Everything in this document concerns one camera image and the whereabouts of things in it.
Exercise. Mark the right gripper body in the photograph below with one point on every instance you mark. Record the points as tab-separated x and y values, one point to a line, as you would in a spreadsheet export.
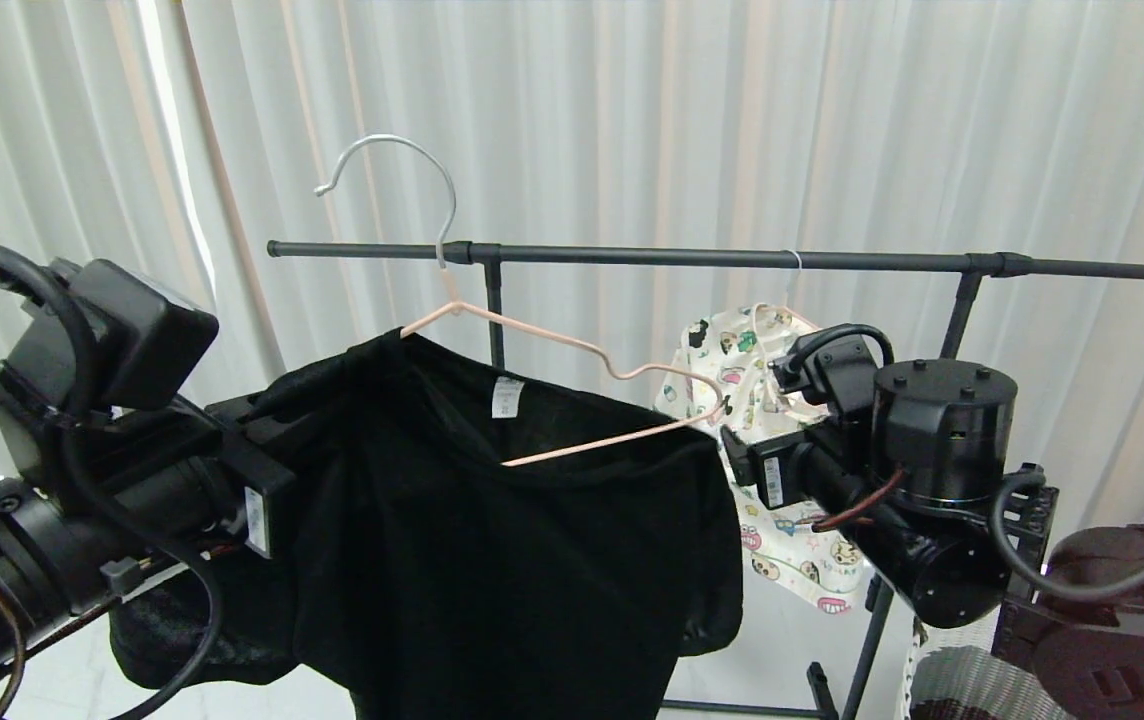
812	470

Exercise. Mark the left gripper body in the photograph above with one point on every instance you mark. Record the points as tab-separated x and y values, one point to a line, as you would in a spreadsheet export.
252	470

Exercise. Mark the cream printed garment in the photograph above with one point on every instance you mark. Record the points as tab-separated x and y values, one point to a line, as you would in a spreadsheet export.
802	540

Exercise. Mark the pink clothes hanger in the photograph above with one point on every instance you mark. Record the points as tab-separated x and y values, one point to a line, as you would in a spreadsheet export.
532	330
794	265

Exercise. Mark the black garment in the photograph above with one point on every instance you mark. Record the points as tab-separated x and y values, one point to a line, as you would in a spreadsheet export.
482	560

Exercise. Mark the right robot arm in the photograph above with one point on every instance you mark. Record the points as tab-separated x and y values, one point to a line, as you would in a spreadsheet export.
942	430

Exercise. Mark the black clothes rack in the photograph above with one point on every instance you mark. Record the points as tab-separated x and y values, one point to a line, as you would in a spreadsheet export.
732	258

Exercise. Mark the white laundry basket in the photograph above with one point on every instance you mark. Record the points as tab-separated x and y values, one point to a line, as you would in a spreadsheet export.
972	680

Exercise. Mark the white curtain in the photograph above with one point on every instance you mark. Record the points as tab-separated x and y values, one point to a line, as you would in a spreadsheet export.
632	120

